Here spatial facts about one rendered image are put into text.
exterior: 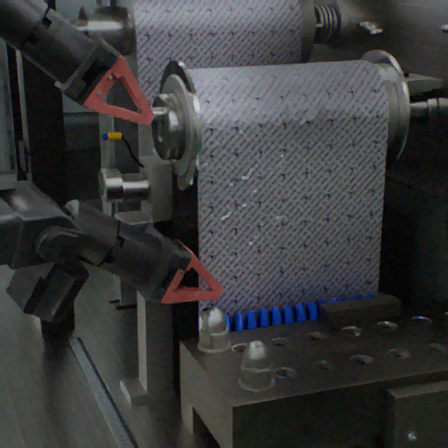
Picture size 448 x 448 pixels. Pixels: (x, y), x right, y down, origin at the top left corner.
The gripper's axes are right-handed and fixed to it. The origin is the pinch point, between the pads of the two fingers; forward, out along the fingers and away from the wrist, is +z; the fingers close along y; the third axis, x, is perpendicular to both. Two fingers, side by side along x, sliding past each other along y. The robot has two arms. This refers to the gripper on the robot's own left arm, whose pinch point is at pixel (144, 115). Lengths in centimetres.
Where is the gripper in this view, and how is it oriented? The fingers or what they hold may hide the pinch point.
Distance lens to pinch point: 99.8
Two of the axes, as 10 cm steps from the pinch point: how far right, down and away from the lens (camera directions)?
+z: 7.5, 5.6, 3.5
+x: 6.0, -8.0, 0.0
